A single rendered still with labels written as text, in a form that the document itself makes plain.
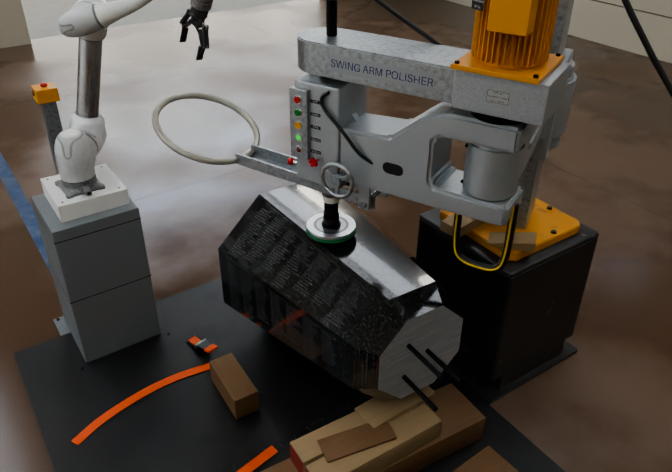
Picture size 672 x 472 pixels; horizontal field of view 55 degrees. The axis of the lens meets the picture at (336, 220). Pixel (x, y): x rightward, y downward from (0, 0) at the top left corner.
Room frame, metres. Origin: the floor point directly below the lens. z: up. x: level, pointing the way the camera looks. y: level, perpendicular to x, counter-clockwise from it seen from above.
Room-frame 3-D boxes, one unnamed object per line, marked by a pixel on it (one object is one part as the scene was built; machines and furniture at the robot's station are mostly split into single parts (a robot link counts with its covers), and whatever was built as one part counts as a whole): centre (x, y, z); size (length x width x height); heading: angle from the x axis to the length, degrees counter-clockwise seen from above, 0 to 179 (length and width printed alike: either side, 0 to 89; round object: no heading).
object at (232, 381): (2.19, 0.48, 0.07); 0.30 x 0.12 x 0.12; 32
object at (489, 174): (2.01, -0.54, 1.34); 0.19 x 0.19 x 0.20
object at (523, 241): (2.36, -0.77, 0.80); 0.20 x 0.10 x 0.05; 72
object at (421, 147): (2.13, -0.31, 1.30); 0.74 x 0.23 x 0.49; 59
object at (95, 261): (2.67, 1.21, 0.40); 0.50 x 0.50 x 0.80; 35
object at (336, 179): (2.18, -0.02, 1.20); 0.15 x 0.10 x 0.15; 59
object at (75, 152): (2.68, 1.21, 1.05); 0.18 x 0.16 x 0.22; 3
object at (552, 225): (2.60, -0.82, 0.76); 0.49 x 0.49 x 0.05; 34
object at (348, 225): (2.35, 0.02, 0.87); 0.21 x 0.21 x 0.01
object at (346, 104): (2.31, -0.05, 1.32); 0.36 x 0.22 x 0.45; 59
